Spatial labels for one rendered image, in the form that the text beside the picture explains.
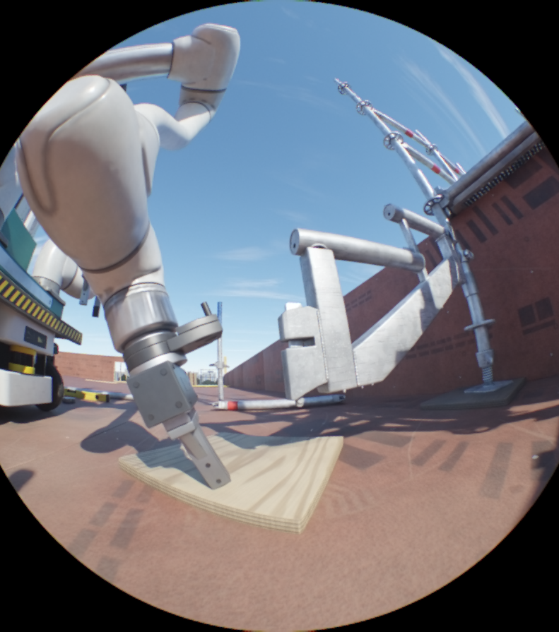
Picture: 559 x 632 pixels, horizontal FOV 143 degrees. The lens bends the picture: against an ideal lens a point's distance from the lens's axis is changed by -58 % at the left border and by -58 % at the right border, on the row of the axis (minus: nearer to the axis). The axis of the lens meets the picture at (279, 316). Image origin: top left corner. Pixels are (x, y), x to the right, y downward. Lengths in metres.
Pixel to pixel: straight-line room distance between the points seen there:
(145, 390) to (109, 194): 0.16
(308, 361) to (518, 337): 0.78
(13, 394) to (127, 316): 0.48
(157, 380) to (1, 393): 0.51
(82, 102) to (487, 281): 1.03
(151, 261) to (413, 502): 0.39
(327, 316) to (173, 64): 0.65
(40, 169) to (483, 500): 0.43
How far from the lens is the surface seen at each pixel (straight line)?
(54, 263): 1.04
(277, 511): 0.24
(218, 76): 0.67
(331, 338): 0.33
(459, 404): 0.69
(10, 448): 0.52
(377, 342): 0.38
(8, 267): 0.77
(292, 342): 0.32
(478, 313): 0.83
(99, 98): 0.18
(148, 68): 0.64
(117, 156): 0.18
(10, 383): 0.66
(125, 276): 0.26
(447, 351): 1.04
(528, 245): 0.95
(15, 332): 0.67
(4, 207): 0.75
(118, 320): 0.26
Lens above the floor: 0.15
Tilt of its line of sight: 17 degrees up
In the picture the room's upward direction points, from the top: 4 degrees counter-clockwise
